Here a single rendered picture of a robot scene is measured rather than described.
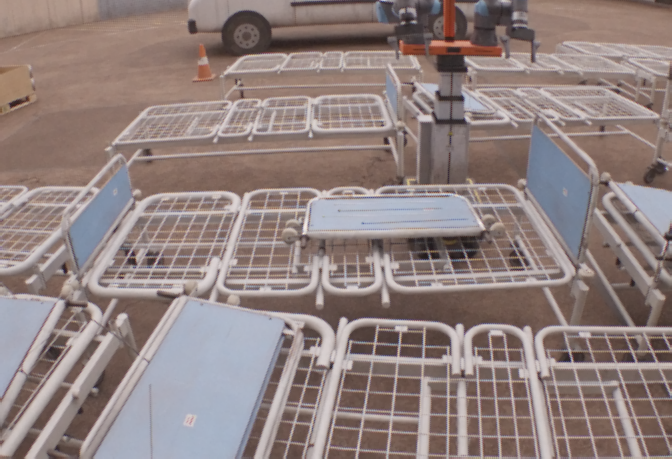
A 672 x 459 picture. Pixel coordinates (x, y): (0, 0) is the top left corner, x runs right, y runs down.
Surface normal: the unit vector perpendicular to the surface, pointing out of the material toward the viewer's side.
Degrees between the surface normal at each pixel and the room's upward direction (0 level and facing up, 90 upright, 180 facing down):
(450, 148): 90
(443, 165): 90
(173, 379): 7
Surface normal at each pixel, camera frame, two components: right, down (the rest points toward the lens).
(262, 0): 0.08, 0.43
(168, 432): 0.09, -0.88
